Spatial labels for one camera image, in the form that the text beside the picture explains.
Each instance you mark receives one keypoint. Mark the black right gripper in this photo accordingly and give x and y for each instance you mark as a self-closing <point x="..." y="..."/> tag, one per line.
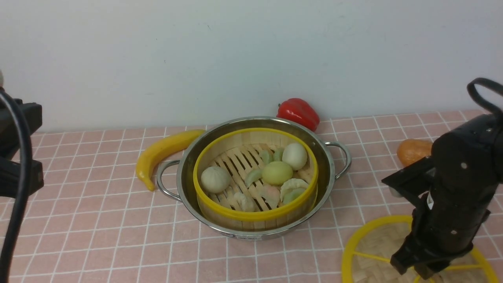
<point x="442" y="231"/>

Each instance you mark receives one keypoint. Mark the yellow woven steamer lid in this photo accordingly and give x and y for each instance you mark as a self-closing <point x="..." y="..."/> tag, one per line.
<point x="366" y="258"/>

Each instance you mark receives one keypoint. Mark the yellow bamboo steamer basket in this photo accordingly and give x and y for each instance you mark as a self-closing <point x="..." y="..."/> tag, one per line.
<point x="241" y="208"/>

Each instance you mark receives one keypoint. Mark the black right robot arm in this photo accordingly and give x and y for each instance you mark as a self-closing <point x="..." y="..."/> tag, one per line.
<point x="451" y="189"/>

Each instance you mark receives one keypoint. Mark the stainless steel pot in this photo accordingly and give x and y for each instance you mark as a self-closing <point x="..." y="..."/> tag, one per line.
<point x="175" y="178"/>

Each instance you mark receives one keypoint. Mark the orange potato toy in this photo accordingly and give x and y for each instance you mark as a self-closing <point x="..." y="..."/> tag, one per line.
<point x="411" y="150"/>

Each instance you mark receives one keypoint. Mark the white steamed bun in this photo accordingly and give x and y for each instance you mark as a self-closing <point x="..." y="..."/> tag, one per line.
<point x="295" y="155"/>

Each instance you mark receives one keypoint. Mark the pink dumpling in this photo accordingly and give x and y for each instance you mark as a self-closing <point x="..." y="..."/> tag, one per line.
<point x="271" y="195"/>

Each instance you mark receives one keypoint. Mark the yellow-green steamed bun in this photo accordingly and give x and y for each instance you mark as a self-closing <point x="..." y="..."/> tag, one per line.
<point x="277" y="173"/>

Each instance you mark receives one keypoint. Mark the red bell pepper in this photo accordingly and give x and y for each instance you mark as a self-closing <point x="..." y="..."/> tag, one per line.
<point x="299" y="111"/>

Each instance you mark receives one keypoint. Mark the pale green dumpling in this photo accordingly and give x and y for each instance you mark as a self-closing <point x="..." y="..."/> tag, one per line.
<point x="253" y="176"/>

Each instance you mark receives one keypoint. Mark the beige pleated bun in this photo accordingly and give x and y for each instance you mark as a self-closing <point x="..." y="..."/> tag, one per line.
<point x="215" y="179"/>

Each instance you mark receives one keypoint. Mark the yellow plastic banana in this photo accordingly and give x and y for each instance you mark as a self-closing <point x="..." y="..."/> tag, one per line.
<point x="160" y="150"/>

